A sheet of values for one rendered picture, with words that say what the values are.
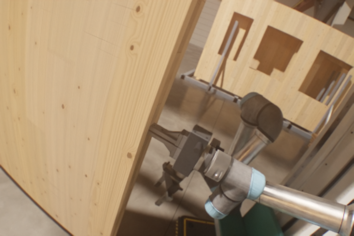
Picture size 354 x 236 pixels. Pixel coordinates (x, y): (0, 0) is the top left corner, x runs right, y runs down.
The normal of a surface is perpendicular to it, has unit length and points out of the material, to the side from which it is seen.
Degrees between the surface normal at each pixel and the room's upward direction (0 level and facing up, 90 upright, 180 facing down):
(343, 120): 90
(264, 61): 90
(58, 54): 90
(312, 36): 90
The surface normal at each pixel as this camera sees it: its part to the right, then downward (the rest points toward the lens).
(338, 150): -0.95, -0.30
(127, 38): -0.36, 0.33
